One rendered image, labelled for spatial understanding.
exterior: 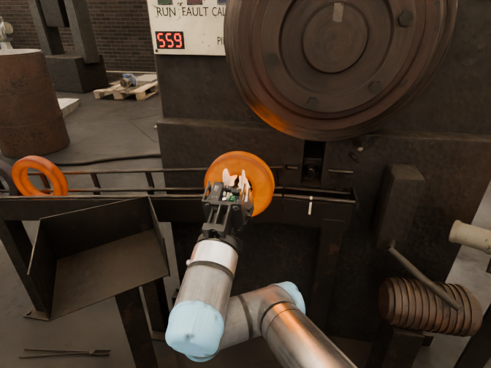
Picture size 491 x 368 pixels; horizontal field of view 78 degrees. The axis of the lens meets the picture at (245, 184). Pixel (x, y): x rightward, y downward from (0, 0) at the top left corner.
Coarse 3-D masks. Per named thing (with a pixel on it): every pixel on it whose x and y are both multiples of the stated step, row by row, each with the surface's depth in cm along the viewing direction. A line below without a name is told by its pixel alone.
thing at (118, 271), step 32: (64, 224) 77; (96, 224) 81; (128, 224) 85; (32, 256) 63; (64, 256) 81; (96, 256) 80; (128, 256) 80; (160, 256) 79; (64, 288) 72; (96, 288) 71; (128, 288) 70; (128, 320) 83
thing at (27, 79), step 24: (0, 72) 244; (24, 72) 254; (48, 72) 278; (0, 96) 252; (24, 96) 259; (48, 96) 276; (0, 120) 262; (24, 120) 266; (48, 120) 280; (0, 144) 277; (24, 144) 273; (48, 144) 285
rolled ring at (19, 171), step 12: (36, 156) 100; (12, 168) 101; (24, 168) 100; (36, 168) 99; (48, 168) 99; (24, 180) 104; (60, 180) 101; (24, 192) 105; (36, 192) 107; (60, 192) 102
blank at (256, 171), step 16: (224, 160) 63; (240, 160) 63; (256, 160) 63; (208, 176) 66; (256, 176) 64; (272, 176) 65; (208, 192) 68; (256, 192) 65; (272, 192) 65; (256, 208) 67
